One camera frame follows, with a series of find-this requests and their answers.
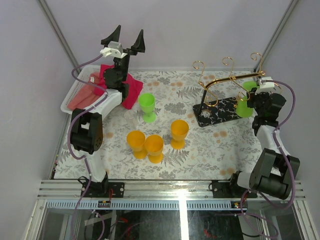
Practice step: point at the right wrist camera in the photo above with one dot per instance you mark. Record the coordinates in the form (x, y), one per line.
(265, 84)

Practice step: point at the green plastic wine glass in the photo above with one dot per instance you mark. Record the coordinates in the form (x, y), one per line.
(242, 110)

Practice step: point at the orange wine glass right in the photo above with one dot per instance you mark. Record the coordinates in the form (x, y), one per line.
(179, 130)

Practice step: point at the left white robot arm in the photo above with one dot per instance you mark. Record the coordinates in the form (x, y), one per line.
(85, 134)

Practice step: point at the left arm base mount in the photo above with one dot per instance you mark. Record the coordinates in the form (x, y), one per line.
(103, 189)

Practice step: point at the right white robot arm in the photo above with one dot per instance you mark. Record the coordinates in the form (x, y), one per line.
(275, 169)

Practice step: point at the magenta cloth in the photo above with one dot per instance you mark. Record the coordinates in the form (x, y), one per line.
(111, 77)

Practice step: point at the salmon pink cloth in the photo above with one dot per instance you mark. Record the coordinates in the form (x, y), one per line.
(88, 94)

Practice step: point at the orange wine glass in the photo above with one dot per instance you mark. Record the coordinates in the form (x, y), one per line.
(154, 145)
(179, 130)
(136, 141)

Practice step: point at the floral table mat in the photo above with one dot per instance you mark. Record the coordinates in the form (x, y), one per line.
(210, 152)

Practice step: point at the orange wine glass left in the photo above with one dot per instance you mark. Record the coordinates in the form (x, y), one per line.
(136, 141)

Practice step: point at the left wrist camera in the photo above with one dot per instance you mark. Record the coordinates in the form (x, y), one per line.
(114, 49)

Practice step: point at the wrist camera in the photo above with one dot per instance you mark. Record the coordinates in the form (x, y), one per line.
(265, 84)
(114, 49)

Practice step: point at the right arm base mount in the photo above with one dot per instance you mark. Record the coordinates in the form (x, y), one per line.
(234, 187)

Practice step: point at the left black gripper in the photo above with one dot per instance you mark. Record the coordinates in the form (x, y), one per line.
(136, 47)

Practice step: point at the blue cable duct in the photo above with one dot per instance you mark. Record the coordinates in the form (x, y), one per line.
(215, 205)

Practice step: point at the gold wine glass rack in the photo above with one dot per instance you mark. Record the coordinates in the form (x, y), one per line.
(212, 110)

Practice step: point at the orange wine glass middle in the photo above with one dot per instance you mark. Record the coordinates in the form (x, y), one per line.
(154, 145)

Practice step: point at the aluminium front rail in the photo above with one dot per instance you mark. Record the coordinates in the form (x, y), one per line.
(133, 189)

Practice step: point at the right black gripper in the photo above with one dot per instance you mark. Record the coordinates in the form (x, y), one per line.
(251, 96)

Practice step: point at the white plastic basket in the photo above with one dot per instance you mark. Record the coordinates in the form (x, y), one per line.
(84, 75)

